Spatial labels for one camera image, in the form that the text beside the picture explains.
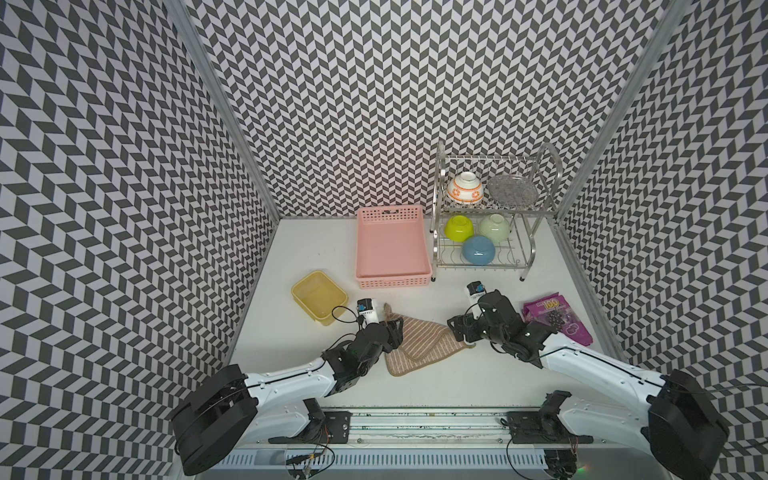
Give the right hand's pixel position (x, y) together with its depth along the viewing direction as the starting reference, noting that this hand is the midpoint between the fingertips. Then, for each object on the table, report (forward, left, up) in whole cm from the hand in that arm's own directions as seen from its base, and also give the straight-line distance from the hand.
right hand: (461, 323), depth 84 cm
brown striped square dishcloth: (-4, +11, -5) cm, 13 cm away
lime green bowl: (+36, -4, +1) cm, 36 cm away
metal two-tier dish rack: (+26, -7, +20) cm, 34 cm away
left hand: (0, +19, 0) cm, 19 cm away
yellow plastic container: (+12, +44, -5) cm, 45 cm away
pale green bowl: (+35, -16, +2) cm, 39 cm away
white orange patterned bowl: (+30, -2, +24) cm, 38 cm away
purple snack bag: (+5, -28, -2) cm, 29 cm away
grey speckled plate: (+49, -24, +7) cm, 55 cm away
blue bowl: (+26, -9, +1) cm, 28 cm away
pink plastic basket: (+32, +20, -7) cm, 39 cm away
